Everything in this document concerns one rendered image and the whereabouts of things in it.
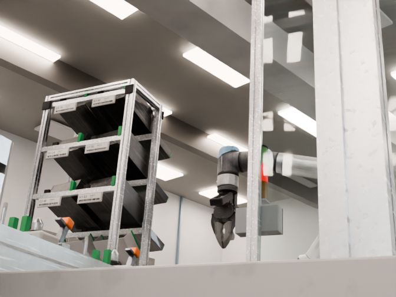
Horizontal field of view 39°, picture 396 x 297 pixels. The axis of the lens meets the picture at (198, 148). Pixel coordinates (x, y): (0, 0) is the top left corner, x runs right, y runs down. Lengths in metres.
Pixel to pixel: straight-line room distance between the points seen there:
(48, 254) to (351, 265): 0.54
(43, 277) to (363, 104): 0.26
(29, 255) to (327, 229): 0.49
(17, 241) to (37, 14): 7.55
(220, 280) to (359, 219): 0.10
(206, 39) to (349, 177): 5.73
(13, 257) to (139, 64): 8.23
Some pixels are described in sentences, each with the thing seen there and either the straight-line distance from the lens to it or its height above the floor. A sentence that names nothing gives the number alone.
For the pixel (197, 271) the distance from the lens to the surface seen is 0.36.
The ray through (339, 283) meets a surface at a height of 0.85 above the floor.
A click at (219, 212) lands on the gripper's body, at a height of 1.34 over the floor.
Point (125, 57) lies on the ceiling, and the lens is 8.80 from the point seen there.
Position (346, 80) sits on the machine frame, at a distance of 0.43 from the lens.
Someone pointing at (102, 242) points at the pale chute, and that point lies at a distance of 1.76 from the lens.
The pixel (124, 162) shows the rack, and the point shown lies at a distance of 1.64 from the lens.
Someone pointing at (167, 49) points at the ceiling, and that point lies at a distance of 8.48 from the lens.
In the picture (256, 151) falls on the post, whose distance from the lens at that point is 1.52.
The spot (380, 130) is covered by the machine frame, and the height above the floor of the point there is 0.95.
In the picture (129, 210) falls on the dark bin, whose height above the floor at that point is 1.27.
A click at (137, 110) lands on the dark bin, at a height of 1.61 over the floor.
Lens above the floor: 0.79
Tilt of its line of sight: 23 degrees up
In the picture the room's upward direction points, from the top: 4 degrees clockwise
